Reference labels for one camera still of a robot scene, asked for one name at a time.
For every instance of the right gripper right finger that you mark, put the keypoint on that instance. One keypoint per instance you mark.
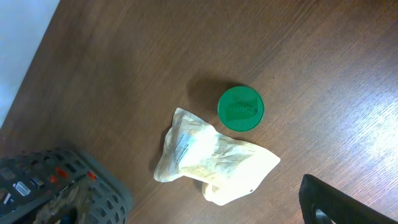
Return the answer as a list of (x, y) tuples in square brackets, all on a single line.
[(322, 203)]

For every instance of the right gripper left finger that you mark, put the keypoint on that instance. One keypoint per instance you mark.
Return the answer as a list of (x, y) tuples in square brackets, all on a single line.
[(71, 205)]

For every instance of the orange pasta package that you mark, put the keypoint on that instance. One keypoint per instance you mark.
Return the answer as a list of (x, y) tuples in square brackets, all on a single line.
[(53, 179)]

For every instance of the blue cardboard box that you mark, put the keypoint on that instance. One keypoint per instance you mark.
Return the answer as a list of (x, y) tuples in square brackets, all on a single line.
[(20, 188)]

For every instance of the grey plastic basket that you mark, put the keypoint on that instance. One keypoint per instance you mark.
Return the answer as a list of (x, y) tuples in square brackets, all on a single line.
[(111, 201)]

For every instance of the beige pouch right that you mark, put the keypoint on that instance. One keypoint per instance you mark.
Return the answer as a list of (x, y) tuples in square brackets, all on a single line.
[(227, 168)]

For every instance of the green lid jar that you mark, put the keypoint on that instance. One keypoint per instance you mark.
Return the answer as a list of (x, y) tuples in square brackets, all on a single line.
[(241, 108)]

